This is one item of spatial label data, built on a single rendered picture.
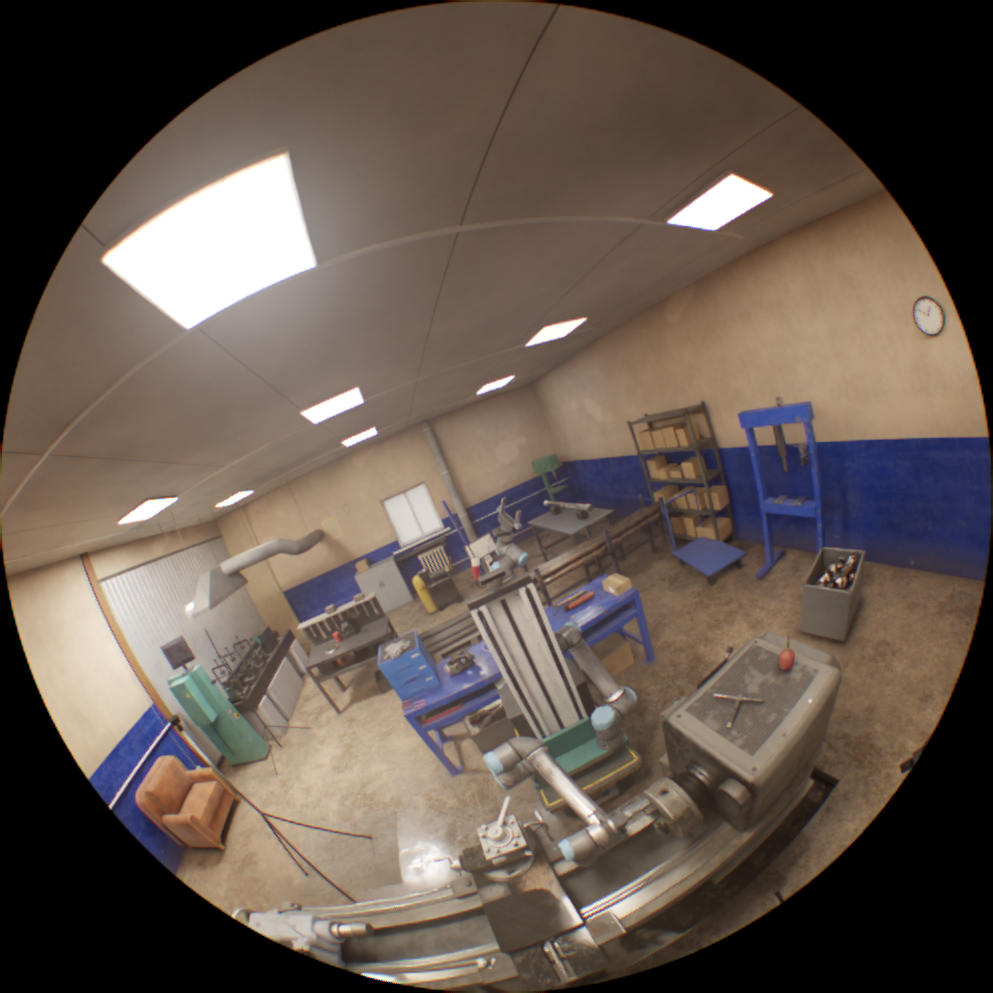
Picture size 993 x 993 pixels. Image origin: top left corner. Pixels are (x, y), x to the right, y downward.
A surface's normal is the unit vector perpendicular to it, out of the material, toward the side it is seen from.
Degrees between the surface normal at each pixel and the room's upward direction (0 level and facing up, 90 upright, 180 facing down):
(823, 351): 90
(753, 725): 0
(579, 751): 0
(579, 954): 0
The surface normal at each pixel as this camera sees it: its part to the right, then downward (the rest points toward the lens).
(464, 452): 0.29, 0.04
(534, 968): -0.37, -0.92
